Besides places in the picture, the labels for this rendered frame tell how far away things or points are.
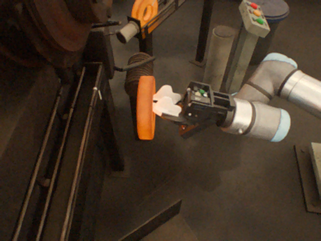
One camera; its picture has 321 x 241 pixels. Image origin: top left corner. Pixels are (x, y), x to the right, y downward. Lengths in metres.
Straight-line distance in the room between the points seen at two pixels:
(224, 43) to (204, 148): 0.62
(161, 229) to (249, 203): 0.82
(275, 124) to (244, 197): 0.83
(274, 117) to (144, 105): 0.33
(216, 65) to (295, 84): 0.83
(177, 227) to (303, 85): 0.50
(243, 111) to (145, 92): 0.24
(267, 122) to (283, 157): 1.01
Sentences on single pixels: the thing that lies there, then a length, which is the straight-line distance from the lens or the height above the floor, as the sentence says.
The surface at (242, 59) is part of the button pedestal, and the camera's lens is 1.61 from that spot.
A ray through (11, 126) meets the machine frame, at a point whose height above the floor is 0.87.
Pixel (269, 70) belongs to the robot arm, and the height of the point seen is 0.82.
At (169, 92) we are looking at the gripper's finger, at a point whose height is 0.87.
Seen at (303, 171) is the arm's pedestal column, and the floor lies 0.02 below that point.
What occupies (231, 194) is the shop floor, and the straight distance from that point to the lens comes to 1.45.
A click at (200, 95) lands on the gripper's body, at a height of 0.87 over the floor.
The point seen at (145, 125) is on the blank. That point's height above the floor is 0.85.
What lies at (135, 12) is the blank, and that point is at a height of 0.74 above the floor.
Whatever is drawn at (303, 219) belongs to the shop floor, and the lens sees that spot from 1.54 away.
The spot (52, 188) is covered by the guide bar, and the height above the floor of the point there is 0.68.
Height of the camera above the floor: 1.30
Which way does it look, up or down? 53 degrees down
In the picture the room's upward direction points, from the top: straight up
